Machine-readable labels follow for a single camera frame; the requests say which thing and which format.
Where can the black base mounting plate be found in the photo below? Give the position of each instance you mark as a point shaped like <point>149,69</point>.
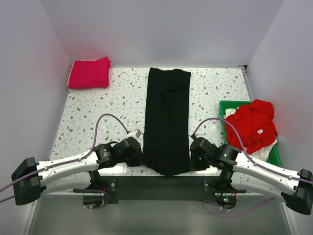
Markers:
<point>177,188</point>

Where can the aluminium rail frame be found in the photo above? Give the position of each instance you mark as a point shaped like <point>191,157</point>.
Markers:
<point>89,115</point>

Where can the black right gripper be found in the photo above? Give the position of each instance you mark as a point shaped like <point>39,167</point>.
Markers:
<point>195,166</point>

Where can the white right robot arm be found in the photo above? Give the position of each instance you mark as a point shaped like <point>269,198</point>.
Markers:
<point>239,171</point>

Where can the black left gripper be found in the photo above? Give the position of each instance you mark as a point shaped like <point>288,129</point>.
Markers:
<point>139,160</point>

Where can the folded pink t shirt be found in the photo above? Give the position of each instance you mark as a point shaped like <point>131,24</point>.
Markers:
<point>89,74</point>

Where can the green plastic basket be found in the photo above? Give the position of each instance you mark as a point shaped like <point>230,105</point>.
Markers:
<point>273,157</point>

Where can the black t shirt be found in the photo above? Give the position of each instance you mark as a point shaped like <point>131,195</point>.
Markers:
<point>165,141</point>

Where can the red t shirt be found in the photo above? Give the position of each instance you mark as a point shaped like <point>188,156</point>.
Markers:
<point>254,123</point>

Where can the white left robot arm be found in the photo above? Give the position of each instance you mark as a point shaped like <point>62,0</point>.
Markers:
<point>31,179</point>

